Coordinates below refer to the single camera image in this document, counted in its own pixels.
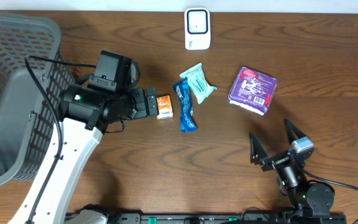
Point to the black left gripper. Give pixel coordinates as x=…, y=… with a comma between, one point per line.
x=145, y=102

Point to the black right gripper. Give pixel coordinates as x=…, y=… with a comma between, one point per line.
x=274, y=162

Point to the orange small box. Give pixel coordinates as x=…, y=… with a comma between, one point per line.
x=165, y=109

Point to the blue snack wrapper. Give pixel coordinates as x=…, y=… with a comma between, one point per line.
x=182, y=89

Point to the teal snack packet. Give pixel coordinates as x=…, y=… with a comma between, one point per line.
x=198, y=83

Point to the purple snack pack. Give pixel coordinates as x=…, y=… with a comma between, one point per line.
x=252, y=91

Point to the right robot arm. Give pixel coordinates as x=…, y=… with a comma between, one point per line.
x=311, y=200

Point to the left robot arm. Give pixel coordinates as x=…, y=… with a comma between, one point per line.
x=82, y=117

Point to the white barcode scanner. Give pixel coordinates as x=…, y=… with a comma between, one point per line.
x=197, y=28

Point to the grey plastic mesh basket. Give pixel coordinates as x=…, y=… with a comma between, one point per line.
x=32, y=75

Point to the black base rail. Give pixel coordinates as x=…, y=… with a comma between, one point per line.
x=94, y=214

